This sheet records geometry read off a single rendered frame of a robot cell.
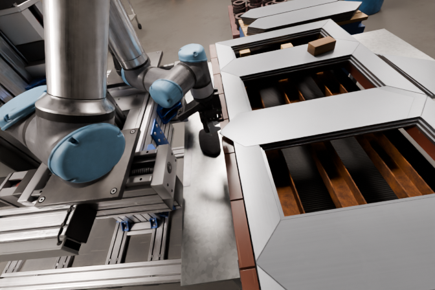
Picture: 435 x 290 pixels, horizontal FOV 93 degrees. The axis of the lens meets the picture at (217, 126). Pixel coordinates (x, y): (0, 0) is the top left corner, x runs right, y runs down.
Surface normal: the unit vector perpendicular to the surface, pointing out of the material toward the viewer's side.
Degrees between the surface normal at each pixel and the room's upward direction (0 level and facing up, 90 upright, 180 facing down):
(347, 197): 0
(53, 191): 0
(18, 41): 90
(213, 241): 0
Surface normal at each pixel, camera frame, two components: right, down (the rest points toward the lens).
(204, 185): -0.17, -0.67
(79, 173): 0.81, 0.40
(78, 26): 0.51, 0.33
